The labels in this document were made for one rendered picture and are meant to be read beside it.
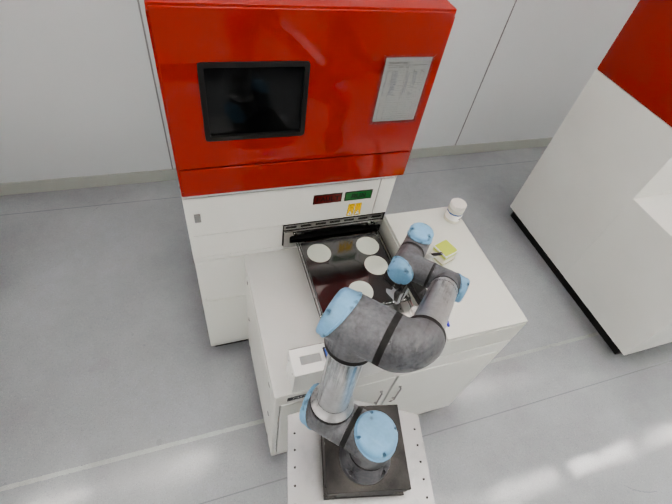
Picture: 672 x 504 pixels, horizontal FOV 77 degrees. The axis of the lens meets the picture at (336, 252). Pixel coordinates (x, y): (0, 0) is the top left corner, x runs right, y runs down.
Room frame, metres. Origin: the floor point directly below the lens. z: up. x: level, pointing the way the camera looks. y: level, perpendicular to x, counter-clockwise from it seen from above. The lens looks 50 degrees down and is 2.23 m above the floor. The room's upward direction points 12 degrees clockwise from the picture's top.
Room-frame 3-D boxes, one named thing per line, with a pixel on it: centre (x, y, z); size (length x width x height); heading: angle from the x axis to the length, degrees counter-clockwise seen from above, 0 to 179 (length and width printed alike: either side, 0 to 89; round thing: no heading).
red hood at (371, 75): (1.46, 0.33, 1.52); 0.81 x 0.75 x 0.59; 116
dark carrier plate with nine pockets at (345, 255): (1.06, -0.08, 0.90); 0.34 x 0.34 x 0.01; 26
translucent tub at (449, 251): (1.16, -0.42, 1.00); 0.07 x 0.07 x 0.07; 45
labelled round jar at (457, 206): (1.41, -0.47, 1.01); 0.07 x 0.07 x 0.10
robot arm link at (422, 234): (0.88, -0.23, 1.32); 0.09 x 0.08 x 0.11; 160
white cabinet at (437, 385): (1.00, -0.20, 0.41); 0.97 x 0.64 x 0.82; 116
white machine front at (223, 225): (1.18, 0.19, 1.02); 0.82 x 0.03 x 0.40; 116
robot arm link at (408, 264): (0.78, -0.22, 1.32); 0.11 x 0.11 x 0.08; 70
